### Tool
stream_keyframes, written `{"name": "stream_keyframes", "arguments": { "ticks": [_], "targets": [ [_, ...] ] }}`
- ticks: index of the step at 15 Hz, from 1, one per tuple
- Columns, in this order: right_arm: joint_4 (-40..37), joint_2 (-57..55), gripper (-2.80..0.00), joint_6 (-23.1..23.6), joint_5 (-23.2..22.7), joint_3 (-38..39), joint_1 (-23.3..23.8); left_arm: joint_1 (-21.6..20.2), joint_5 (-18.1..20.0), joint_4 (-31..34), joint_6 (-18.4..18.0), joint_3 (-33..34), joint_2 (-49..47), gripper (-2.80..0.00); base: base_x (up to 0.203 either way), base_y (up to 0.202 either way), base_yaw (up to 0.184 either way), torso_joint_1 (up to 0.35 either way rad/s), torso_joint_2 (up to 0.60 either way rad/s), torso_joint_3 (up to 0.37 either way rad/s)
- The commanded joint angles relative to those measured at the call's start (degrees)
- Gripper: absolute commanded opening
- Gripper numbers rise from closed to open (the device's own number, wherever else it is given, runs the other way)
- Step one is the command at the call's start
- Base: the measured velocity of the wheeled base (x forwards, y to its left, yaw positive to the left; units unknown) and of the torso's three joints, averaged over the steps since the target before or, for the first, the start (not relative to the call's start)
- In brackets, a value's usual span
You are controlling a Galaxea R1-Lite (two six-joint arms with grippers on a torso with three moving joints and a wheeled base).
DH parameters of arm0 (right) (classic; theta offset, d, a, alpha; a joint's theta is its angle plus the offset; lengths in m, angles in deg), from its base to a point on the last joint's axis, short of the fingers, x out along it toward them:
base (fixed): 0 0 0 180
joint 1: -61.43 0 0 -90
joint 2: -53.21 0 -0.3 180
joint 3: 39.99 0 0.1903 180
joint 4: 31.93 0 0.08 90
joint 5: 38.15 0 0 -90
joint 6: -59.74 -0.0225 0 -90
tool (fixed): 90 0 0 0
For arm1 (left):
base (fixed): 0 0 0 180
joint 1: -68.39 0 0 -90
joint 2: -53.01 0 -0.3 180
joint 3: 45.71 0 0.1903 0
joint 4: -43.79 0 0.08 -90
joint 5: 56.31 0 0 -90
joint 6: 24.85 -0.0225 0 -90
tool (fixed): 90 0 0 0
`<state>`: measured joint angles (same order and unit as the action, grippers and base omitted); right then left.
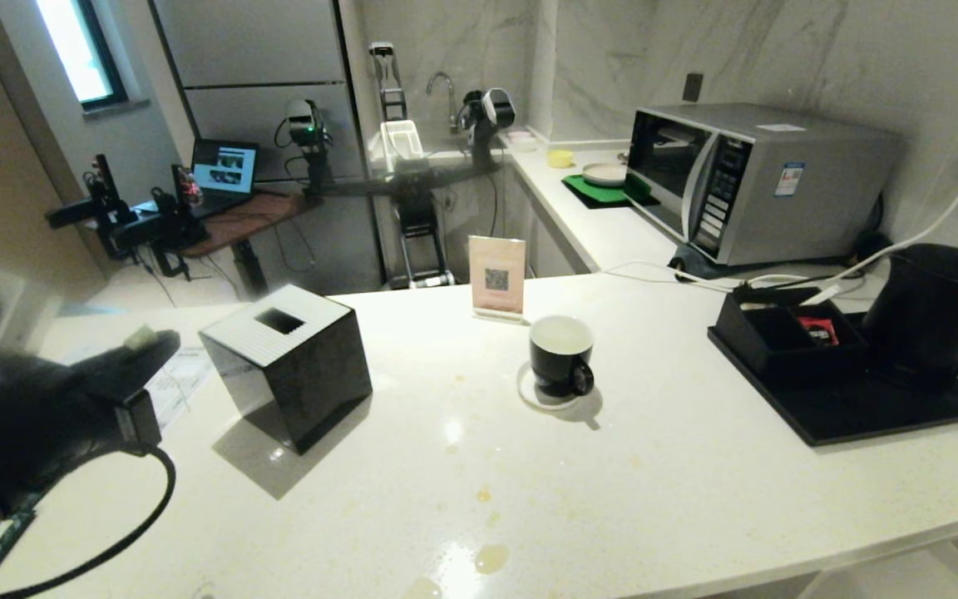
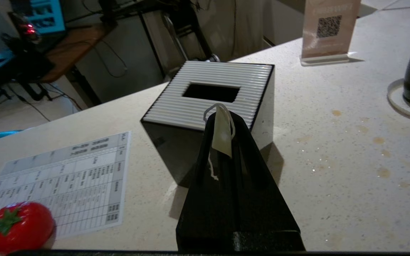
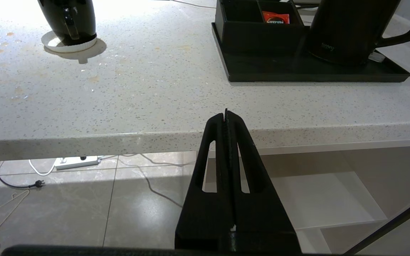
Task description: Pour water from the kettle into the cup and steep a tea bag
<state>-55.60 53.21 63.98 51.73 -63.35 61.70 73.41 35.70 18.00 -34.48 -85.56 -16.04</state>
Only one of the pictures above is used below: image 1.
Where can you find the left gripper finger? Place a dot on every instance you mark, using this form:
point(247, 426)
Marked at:
point(131, 353)

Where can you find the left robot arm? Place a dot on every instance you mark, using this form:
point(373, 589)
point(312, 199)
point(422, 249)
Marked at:
point(5, 441)

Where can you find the black cup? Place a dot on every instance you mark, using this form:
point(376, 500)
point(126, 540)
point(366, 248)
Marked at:
point(560, 358)

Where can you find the red tea bag packet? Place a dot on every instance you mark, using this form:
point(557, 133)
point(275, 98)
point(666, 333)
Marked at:
point(820, 331)

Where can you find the black electric kettle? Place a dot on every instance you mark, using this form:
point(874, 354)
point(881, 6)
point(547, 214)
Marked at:
point(932, 316)

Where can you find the white paper sheet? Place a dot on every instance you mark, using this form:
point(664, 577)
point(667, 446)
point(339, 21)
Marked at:
point(180, 387)

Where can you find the brown wooden desk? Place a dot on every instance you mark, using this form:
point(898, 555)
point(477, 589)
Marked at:
point(238, 220)

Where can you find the black cube tissue box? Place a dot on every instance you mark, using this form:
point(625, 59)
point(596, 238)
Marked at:
point(304, 383)

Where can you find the open laptop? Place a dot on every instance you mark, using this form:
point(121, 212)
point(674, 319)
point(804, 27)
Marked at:
point(225, 170)

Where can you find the window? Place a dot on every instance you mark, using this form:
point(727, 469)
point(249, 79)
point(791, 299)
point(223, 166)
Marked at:
point(80, 46)

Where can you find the white plastic bin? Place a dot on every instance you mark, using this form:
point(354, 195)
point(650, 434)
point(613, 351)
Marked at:
point(402, 140)

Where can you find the acrylic sign stand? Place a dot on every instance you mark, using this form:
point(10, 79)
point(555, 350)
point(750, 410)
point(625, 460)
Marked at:
point(496, 279)

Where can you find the white round coaster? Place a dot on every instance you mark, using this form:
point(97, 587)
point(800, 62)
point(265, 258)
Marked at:
point(529, 394)

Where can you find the chrome faucet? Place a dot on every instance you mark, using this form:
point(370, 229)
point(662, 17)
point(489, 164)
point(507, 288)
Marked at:
point(446, 91)

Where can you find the yellow small bowl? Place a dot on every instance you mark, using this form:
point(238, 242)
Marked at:
point(560, 158)

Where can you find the green mat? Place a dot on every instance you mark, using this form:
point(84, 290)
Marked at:
point(599, 192)

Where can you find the white plate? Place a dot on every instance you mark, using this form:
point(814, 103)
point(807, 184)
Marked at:
point(604, 174)

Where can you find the black organizer box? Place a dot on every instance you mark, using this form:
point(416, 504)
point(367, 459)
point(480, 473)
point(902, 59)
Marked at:
point(766, 337)

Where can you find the silver microwave oven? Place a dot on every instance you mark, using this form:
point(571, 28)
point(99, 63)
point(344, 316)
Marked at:
point(803, 195)

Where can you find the black serving tray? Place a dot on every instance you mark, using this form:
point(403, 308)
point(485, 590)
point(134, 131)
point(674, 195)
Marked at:
point(853, 412)

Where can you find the small black wall switch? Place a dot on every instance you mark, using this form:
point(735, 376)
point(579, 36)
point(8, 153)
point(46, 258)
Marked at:
point(693, 87)

